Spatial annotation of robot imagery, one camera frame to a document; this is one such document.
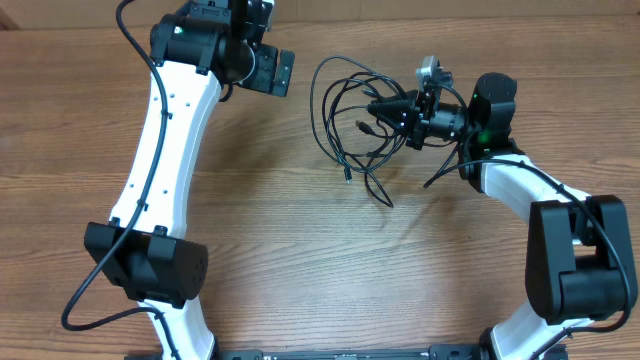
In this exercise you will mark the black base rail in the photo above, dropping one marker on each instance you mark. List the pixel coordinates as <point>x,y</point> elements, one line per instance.
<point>434,352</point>

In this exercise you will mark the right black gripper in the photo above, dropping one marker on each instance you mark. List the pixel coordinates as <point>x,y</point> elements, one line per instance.
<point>401,114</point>

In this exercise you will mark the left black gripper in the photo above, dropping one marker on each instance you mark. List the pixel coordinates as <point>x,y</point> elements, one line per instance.
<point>264,81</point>

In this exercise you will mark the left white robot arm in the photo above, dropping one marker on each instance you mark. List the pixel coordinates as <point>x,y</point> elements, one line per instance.
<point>197,56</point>

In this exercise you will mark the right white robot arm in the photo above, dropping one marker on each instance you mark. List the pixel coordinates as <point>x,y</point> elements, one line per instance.
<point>579,271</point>

